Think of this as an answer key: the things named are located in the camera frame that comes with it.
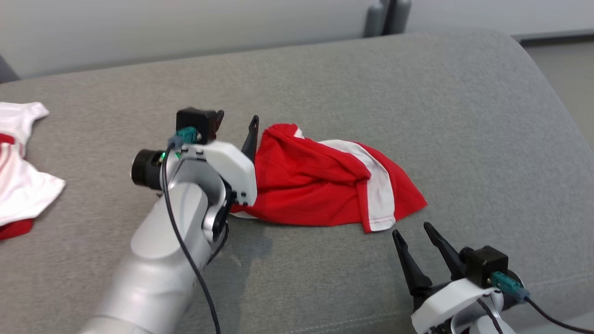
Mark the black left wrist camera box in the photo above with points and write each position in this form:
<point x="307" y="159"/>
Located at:
<point x="195" y="120"/>

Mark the red garment with white stripe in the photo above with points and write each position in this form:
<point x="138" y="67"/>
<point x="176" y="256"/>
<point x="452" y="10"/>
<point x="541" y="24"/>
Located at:
<point x="301" y="185"/>

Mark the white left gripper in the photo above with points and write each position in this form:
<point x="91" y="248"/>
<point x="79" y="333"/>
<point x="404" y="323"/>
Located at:
<point x="232" y="167"/>

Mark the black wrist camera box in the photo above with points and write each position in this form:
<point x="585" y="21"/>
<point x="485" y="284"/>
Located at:
<point x="195" y="120"/>
<point x="485" y="264"/>

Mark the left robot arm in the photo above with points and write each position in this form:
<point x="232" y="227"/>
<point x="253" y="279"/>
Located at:
<point x="158" y="260"/>

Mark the grey metal frame post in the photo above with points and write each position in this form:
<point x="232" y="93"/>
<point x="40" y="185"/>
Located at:
<point x="399" y="16"/>
<point x="375" y="18"/>

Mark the dark grey baseboard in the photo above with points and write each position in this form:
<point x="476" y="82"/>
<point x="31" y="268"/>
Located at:
<point x="557" y="36"/>

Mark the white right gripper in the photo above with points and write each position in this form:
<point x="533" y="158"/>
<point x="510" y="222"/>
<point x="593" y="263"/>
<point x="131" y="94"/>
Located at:
<point x="445" y="301"/>

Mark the white garment with red stripes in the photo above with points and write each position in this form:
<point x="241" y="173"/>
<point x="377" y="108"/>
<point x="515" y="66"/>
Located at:
<point x="23" y="185"/>

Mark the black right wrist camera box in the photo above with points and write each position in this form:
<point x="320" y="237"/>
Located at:
<point x="485" y="264"/>

